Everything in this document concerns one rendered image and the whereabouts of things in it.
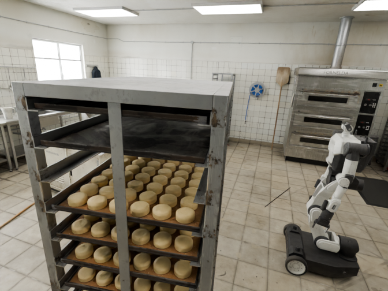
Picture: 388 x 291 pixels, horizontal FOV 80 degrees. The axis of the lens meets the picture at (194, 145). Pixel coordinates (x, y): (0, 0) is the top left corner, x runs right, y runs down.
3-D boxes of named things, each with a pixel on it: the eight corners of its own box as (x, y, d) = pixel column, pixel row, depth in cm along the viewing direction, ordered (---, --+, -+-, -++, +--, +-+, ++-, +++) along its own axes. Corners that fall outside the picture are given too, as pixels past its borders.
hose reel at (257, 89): (260, 125, 614) (266, 82, 579) (260, 126, 598) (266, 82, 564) (245, 123, 626) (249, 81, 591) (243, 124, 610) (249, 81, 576)
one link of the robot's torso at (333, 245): (334, 241, 242) (336, 231, 238) (338, 254, 224) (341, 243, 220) (312, 236, 248) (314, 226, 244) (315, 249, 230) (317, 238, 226)
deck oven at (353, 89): (282, 164, 502) (299, 66, 439) (280, 148, 611) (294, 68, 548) (365, 176, 457) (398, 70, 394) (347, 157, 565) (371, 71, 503)
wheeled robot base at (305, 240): (344, 250, 257) (352, 224, 247) (360, 289, 210) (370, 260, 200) (284, 235, 276) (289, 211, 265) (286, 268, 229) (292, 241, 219)
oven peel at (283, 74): (265, 148, 596) (278, 66, 557) (265, 148, 600) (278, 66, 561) (277, 150, 588) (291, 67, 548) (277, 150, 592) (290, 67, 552)
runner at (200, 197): (216, 133, 112) (216, 126, 111) (222, 133, 112) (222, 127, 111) (193, 202, 52) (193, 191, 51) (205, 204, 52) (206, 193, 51)
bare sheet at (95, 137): (139, 108, 112) (139, 105, 112) (221, 115, 106) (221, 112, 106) (41, 145, 56) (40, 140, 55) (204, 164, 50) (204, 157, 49)
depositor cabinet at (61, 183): (44, 189, 355) (35, 137, 328) (84, 172, 416) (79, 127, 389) (104, 215, 301) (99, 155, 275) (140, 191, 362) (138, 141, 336)
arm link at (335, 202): (332, 208, 203) (340, 196, 198) (335, 213, 195) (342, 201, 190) (325, 205, 205) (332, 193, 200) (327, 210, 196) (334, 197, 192)
